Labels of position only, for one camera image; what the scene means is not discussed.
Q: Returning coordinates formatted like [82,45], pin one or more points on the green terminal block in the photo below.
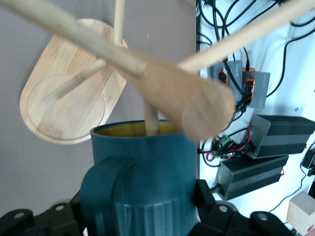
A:
[225,142]

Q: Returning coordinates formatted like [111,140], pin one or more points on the grey usb hub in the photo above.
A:
[259,91]
[233,73]

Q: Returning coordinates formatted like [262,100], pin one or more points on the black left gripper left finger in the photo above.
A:
[37,223]

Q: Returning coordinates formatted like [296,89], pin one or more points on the light wooden block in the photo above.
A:
[301,216]

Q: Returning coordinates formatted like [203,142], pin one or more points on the small black box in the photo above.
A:
[309,159]

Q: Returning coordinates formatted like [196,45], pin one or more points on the wooden mug tree stand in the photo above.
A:
[172,86]

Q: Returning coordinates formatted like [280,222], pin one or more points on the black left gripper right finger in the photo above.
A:
[226,221]

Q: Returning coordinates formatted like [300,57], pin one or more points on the black finned power supply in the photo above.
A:
[253,177]
[283,135]

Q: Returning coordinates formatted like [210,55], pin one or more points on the teal ribbed cup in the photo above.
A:
[152,172]

